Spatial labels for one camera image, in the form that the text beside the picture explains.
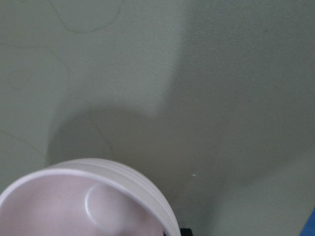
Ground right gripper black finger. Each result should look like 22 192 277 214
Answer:
180 228 192 236

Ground pink bowl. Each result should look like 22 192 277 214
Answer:
0 158 180 236

